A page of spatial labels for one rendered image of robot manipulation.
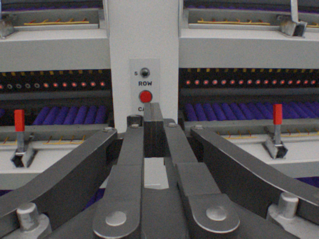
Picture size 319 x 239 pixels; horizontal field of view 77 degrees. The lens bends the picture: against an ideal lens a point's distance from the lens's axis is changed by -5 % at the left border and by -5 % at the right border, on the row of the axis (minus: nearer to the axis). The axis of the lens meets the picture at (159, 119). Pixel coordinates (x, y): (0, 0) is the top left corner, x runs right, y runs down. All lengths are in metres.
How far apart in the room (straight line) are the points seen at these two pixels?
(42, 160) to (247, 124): 0.37
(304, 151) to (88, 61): 0.40
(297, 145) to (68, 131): 0.43
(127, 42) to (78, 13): 0.12
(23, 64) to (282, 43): 0.38
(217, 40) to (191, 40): 0.04
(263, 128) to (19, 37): 0.43
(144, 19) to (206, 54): 0.10
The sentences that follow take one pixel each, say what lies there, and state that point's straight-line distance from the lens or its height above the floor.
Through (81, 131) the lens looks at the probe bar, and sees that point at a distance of 0.41.
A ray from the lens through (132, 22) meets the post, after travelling 0.31.
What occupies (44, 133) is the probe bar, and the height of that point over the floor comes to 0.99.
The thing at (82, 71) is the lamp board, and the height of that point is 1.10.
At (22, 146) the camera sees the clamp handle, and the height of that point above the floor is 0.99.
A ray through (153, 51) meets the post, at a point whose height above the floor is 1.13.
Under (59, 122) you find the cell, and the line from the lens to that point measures 0.45.
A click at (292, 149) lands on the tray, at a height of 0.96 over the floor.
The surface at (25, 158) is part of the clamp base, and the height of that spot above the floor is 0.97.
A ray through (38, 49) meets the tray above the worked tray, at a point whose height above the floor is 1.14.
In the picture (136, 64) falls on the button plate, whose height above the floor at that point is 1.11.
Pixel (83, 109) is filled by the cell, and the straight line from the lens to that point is 0.47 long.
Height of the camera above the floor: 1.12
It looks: 16 degrees down
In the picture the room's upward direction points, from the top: straight up
